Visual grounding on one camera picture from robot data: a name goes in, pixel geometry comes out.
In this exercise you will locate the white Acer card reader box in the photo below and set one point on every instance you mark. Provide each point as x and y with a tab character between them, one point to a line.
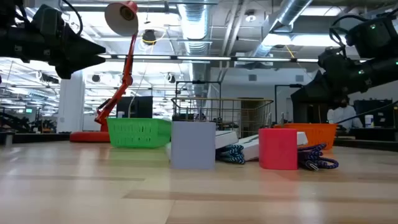
226	138

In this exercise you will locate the grey cardboard box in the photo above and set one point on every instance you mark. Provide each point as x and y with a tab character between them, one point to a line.
192	146

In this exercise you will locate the white wipes tub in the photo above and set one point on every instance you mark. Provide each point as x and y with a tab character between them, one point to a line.
369	121

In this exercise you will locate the orange plastic basket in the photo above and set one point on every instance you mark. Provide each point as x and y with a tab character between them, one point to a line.
317	132

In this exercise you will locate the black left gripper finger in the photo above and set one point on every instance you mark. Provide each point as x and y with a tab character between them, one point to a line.
74	62
81	43

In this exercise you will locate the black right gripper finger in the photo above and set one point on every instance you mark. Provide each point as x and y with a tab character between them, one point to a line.
314	99
314	85

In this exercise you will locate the black metal frame stand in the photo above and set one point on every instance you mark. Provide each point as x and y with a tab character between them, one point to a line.
276	102
199	82

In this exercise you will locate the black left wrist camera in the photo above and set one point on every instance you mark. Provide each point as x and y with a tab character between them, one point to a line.
48	18

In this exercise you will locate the green plastic basket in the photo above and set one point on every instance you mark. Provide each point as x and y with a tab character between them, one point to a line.
138	132

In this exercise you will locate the white square pillar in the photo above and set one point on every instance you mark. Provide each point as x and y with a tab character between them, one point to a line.
71	105

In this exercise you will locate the black monitor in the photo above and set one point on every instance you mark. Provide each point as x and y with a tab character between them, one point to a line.
138	107
377	112

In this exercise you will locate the pink cardboard box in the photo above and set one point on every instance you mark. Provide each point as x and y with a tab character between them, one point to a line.
277	149

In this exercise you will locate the person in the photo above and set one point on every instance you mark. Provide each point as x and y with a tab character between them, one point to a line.
343	116

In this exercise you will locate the red desk lamp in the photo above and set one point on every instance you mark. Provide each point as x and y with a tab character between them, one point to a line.
119	18

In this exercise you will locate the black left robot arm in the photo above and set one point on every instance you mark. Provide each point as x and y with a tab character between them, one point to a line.
12	43

